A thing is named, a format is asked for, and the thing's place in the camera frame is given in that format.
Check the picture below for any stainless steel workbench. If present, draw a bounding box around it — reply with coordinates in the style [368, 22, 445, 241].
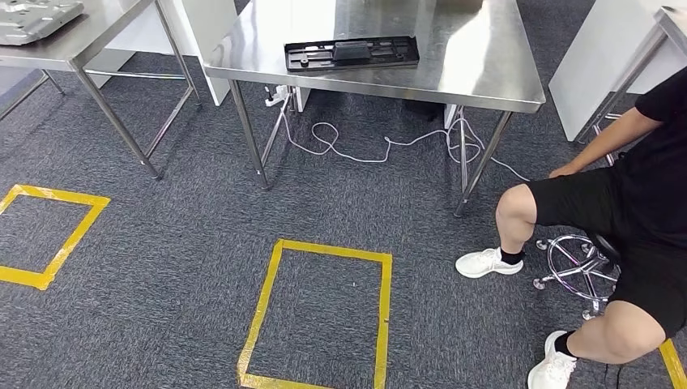
[203, 0, 547, 219]

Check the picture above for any small black floor box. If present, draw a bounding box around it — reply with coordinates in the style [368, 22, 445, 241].
[402, 99, 446, 122]

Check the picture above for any grey keyboard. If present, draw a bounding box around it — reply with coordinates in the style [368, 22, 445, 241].
[0, 0, 86, 47]

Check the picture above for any black plastic panel part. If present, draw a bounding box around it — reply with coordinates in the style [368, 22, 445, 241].
[283, 35, 421, 74]

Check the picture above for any white floor cable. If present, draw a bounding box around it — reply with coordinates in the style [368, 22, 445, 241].
[281, 109, 531, 184]

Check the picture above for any chrome stool with black seat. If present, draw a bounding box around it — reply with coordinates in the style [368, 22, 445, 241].
[532, 233, 625, 322]

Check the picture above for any person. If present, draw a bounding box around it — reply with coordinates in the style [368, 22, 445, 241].
[454, 66, 687, 389]

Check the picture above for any person's right hand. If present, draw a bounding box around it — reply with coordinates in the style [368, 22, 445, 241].
[548, 163, 584, 179]

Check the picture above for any yellow floor tape square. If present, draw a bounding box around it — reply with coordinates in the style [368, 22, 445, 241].
[0, 184, 112, 292]
[659, 339, 687, 389]

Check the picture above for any white board panel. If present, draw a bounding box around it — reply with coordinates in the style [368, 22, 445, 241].
[548, 0, 672, 143]

